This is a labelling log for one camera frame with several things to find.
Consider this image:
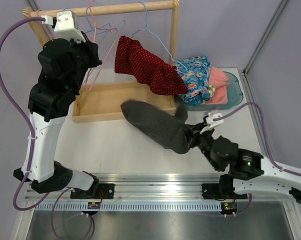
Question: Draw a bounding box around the wooden clothes rack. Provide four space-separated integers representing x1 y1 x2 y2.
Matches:
22 0 180 124

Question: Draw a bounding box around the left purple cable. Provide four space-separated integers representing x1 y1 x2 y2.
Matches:
0 16 76 211

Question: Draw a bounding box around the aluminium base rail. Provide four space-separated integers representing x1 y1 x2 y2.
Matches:
24 172 297 202

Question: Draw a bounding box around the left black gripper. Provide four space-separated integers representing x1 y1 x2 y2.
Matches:
64 30 102 92

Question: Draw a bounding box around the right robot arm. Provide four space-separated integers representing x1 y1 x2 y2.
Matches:
188 123 301 204

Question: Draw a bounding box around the dark grey dotted skirt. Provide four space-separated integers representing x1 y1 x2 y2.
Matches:
120 99 193 154

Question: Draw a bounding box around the pink pleated skirt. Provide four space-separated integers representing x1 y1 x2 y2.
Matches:
207 66 230 105

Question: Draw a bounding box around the red dotted skirt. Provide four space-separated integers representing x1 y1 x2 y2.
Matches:
114 36 189 96

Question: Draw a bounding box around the yellow lemon print skirt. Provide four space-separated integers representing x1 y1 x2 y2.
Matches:
208 85 216 99

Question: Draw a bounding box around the left aluminium frame post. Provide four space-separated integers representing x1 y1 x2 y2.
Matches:
25 0 40 12

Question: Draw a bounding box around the teal plastic tub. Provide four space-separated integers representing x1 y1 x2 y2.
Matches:
174 71 244 111

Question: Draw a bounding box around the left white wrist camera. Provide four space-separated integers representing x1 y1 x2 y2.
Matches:
40 10 87 44

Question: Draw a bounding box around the slotted grey cable duct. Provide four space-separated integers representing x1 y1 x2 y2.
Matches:
35 201 222 212

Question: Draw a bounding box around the aluminium frame post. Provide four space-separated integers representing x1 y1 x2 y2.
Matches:
242 0 291 77
25 0 40 12

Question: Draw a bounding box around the blue floral skirt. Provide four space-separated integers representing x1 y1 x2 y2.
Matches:
174 55 212 106

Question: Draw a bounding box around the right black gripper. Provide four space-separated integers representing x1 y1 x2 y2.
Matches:
181 121 221 171

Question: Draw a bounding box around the right aluminium frame post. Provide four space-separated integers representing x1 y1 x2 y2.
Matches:
242 0 291 77

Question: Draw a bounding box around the pink wire hanger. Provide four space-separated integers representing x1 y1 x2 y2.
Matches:
36 9 54 40

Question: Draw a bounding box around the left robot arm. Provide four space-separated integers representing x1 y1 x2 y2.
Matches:
13 38 102 199

